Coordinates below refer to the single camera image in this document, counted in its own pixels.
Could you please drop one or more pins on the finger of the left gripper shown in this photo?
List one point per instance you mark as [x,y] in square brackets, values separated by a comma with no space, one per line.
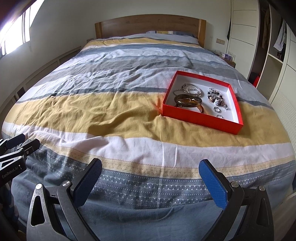
[23,151]
[7,144]

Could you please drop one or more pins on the red item in wardrobe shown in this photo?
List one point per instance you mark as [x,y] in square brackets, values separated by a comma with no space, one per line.
[256,81]

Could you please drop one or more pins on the amber bangle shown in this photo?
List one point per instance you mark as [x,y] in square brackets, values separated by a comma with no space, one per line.
[197,108]

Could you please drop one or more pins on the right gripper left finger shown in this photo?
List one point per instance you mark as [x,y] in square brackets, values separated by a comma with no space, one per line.
[43,220]

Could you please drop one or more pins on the white wardrobe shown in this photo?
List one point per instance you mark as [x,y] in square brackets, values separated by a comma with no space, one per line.
[254,27]

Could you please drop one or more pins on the striped duvet cover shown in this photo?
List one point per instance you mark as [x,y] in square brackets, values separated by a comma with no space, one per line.
[107,102]

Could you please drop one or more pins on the striped hanging shirt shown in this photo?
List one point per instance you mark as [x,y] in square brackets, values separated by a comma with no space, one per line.
[278,45]

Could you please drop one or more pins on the low white wall cabinet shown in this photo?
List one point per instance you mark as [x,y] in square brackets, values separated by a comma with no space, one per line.
[38,75]

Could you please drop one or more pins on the red jewelry box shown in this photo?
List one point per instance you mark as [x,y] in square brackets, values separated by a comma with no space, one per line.
[215,93]

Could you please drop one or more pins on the dark brown bangle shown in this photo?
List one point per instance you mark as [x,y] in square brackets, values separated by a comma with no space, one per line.
[187,101]

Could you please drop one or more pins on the silver ring bangle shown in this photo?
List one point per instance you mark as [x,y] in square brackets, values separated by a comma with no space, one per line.
[217,109]

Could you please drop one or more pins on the wall switch plate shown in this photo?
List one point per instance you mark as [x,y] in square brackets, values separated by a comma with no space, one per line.
[219,41]

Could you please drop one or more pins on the grey pillow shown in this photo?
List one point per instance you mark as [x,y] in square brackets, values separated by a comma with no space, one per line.
[173,35]

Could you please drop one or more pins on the window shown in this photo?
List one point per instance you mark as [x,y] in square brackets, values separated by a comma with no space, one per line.
[17,32]

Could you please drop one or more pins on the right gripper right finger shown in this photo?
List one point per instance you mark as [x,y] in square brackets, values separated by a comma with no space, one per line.
[257,220]

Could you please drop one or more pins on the wooden headboard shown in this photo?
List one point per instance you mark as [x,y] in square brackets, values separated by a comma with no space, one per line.
[137,24]

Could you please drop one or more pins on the wooden nightstand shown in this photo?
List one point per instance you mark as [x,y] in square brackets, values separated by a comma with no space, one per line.
[228,58]

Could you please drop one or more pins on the large silver bangle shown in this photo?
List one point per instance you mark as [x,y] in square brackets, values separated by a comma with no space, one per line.
[191,89]

